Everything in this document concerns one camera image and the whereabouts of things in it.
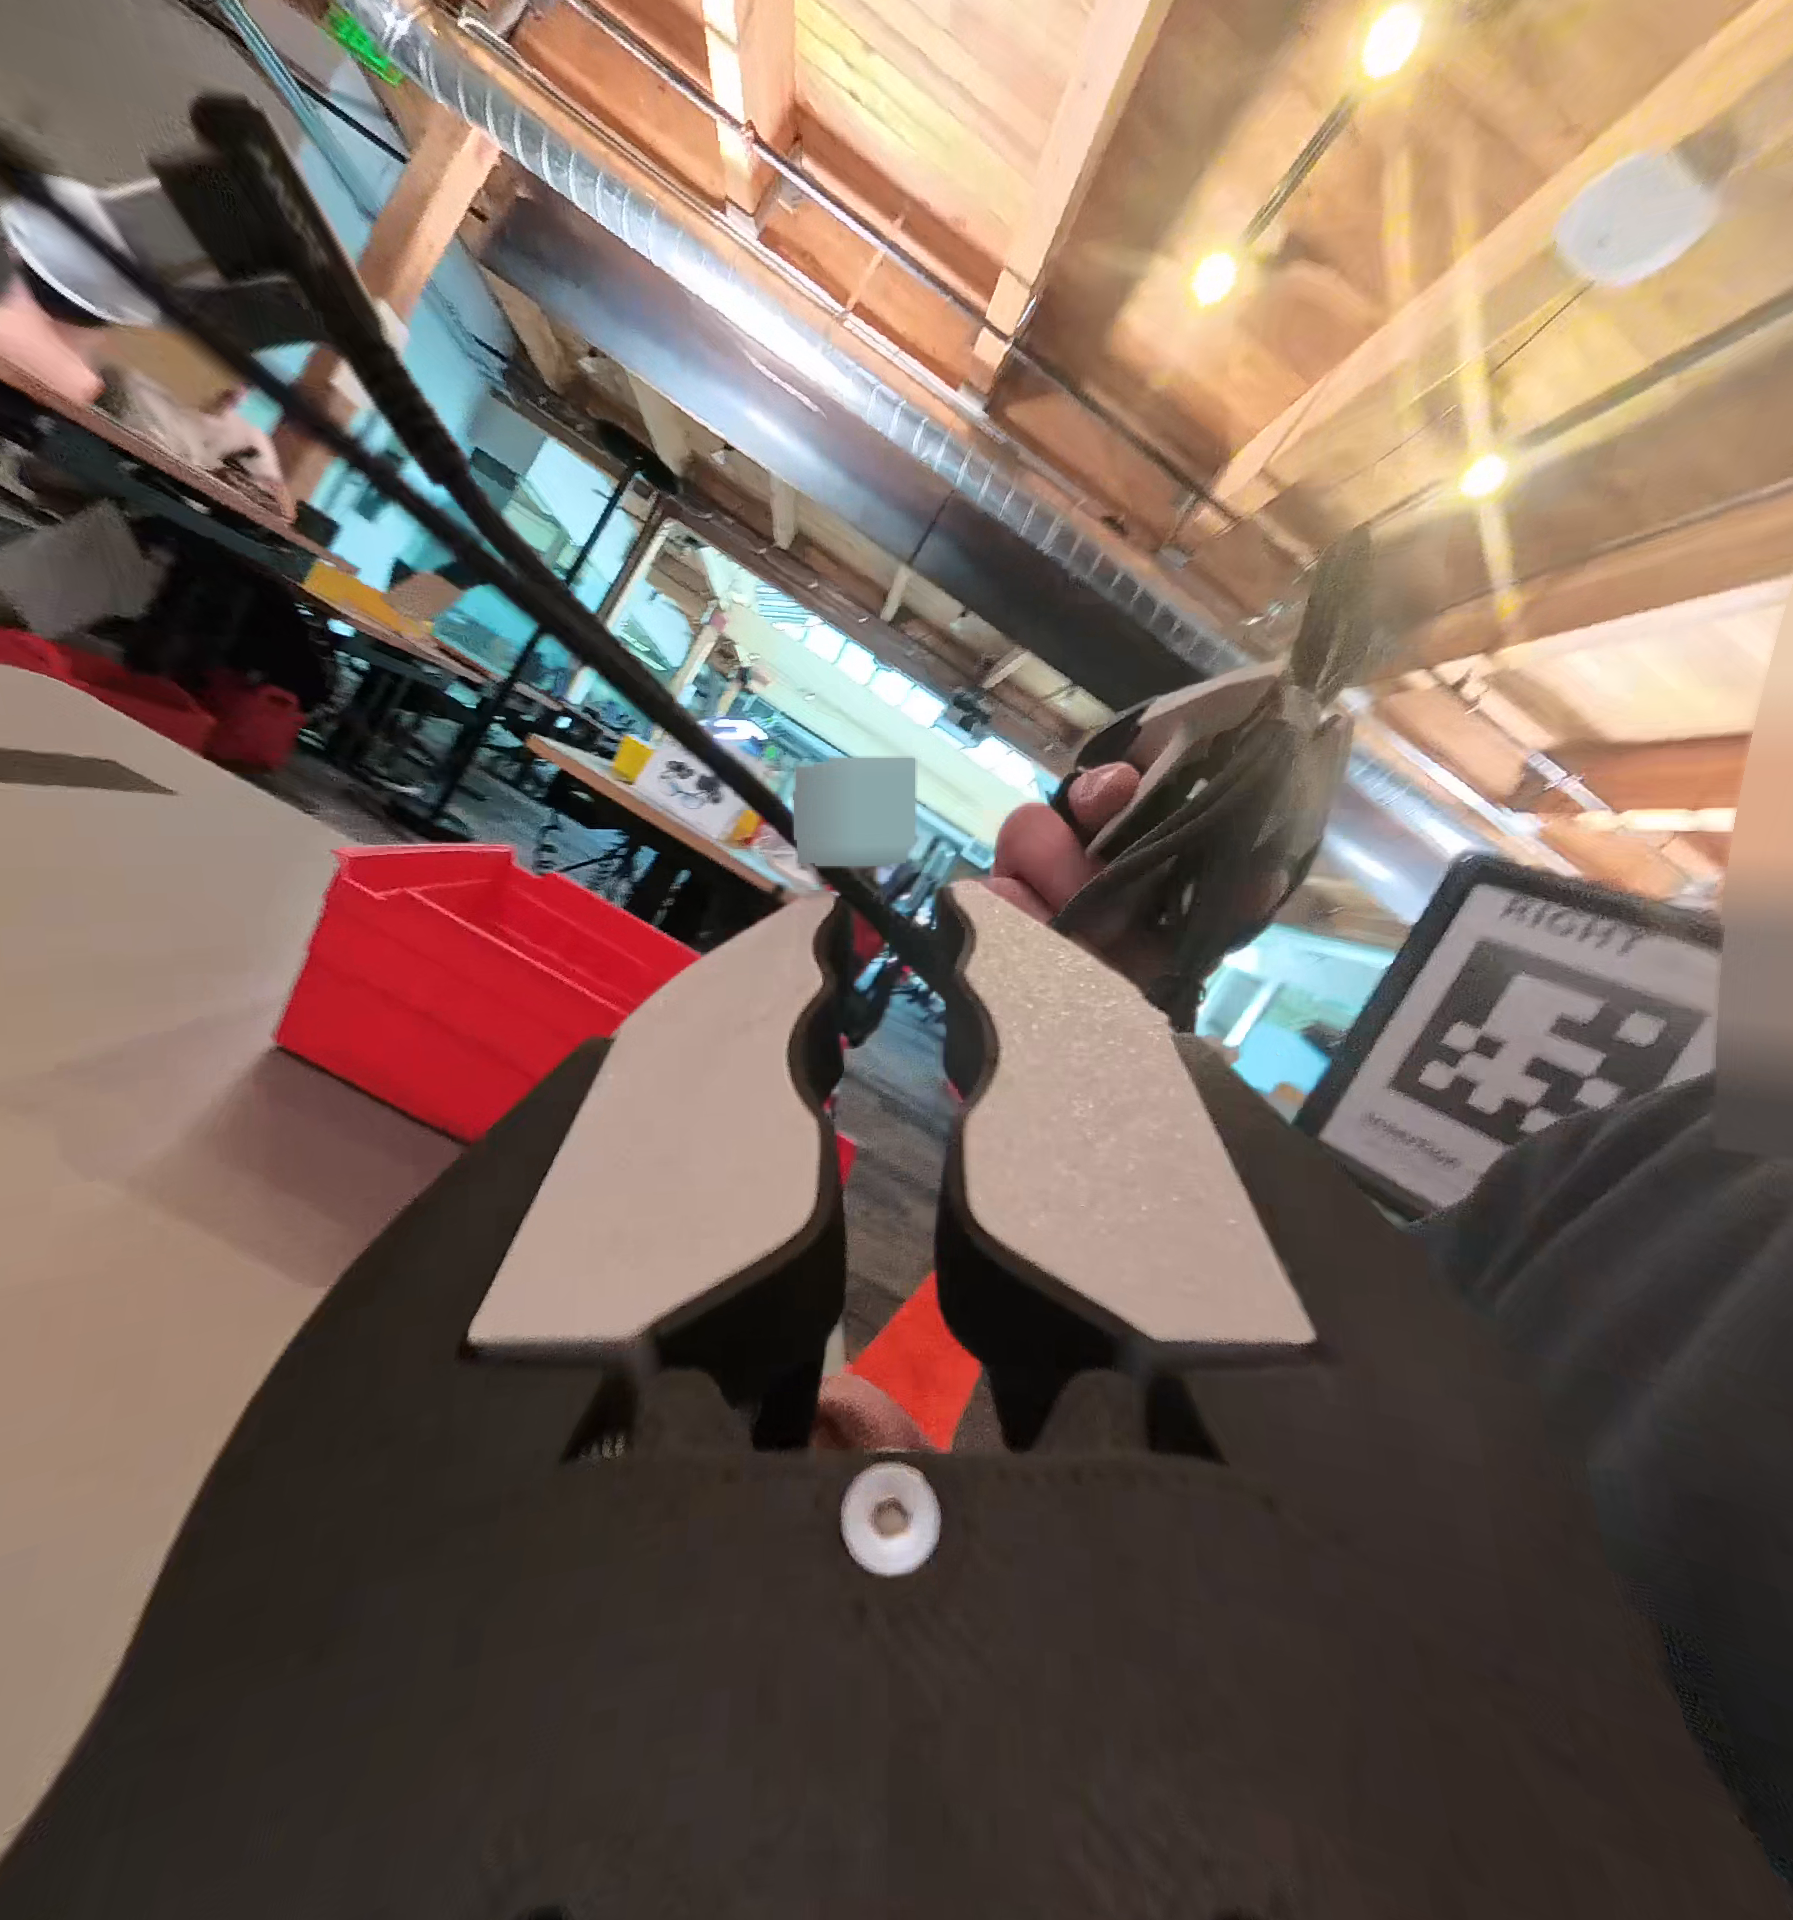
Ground person's right hand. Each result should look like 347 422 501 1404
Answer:
992 760 1144 926

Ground red plastic bin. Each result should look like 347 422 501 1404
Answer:
275 844 707 1144

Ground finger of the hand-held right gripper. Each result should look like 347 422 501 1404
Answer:
1058 810 1354 963
1083 670 1294 865

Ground red plastic crates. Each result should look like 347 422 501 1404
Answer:
0 622 308 778

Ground black pole stand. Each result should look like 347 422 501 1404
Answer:
382 435 688 846

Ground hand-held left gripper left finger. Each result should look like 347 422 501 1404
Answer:
465 898 856 1368

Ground black braided usb-c cable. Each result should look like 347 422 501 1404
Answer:
0 66 1354 1037

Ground white printed box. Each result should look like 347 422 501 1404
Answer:
639 740 773 846

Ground pink mannequin head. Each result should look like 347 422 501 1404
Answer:
0 181 166 403

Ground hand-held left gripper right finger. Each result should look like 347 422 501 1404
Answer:
938 881 1318 1369

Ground black white marker sign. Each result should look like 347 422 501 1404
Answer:
1293 851 1727 1219

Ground silver ventilation duct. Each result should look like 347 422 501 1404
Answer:
401 0 1266 684

